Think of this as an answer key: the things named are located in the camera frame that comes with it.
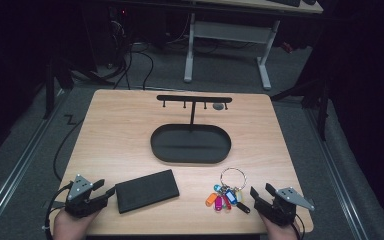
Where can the desk with white metal frame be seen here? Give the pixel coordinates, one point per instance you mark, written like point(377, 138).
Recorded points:
point(230, 33)

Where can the grey round table grommet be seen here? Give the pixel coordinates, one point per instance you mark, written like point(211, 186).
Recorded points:
point(218, 106)

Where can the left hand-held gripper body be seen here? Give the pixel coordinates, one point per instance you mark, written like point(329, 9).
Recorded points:
point(80, 191)

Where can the black wallet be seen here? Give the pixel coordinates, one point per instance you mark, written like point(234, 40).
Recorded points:
point(146, 191)

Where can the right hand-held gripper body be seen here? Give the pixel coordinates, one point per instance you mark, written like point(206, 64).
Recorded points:
point(285, 205)

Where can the dark metal stand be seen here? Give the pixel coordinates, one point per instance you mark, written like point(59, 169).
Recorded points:
point(313, 96)
point(55, 83)

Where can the person's left hand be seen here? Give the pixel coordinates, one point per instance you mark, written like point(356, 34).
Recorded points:
point(70, 226)

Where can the metal floor rail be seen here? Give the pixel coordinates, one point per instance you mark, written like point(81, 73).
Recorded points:
point(336, 173)
point(20, 163)

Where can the dark computer tower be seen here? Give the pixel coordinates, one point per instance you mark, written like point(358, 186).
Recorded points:
point(118, 33)

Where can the black keyboard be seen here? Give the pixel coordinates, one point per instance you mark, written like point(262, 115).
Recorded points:
point(285, 2)

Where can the black key stand with tray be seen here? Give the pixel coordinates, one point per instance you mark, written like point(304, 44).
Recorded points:
point(190, 143)

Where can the person's right hand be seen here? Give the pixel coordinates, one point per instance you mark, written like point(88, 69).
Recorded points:
point(280, 231)

